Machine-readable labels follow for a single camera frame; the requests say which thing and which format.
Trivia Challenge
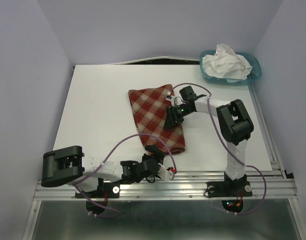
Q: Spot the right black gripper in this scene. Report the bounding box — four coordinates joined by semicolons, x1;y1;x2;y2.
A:
163;104;193;130

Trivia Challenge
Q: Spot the red checked skirt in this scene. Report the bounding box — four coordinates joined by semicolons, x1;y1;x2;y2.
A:
128;84;185;155

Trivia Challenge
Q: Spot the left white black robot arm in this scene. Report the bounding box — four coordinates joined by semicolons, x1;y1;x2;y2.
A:
41;145;173;197

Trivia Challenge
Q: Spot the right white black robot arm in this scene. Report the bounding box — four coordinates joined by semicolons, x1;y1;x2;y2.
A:
163;85;254;198

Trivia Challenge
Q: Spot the white crumpled cloth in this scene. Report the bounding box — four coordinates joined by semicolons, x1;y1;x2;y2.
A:
202;44;253;80

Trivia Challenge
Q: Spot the teal plastic basket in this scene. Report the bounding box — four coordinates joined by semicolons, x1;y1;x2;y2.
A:
199;50;262;86

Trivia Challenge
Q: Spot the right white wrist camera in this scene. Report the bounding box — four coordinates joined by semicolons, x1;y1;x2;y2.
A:
166;91;176;105

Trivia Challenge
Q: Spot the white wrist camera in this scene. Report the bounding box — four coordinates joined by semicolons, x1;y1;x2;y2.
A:
166;91;176;105
157;163;175;182

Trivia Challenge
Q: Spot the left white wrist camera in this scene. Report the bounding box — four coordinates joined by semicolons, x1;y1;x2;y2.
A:
157;163;175;182

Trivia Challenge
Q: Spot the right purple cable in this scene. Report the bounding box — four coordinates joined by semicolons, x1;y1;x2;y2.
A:
167;83;268;216

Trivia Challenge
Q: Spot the purple cable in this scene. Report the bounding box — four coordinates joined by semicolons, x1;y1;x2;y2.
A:
167;83;268;216
72;133;177;218

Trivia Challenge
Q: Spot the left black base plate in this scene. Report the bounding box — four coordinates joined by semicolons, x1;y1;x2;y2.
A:
77;178;120;199

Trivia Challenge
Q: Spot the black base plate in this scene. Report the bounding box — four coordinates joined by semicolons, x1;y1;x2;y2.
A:
77;178;120;199
204;181;253;199

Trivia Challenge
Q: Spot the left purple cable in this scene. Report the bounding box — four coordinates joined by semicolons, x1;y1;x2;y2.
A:
72;133;177;218

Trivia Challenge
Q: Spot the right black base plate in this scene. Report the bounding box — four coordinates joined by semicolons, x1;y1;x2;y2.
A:
204;181;253;199

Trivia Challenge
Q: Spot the aluminium frame rail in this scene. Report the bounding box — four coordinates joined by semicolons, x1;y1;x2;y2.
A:
33;170;298;202

